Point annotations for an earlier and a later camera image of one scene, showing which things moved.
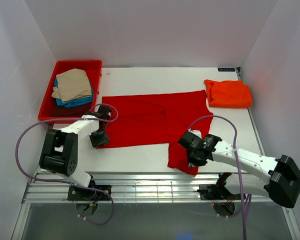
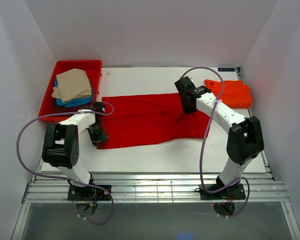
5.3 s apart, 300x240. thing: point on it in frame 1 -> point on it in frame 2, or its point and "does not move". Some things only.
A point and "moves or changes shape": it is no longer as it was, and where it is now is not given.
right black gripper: [195, 163] -> [188, 110]
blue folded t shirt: [74, 103] does not move
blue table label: [226, 69] does not move
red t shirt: [159, 119] moves or changes shape
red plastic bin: [51, 110] does not move
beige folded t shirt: [72, 84] does not move
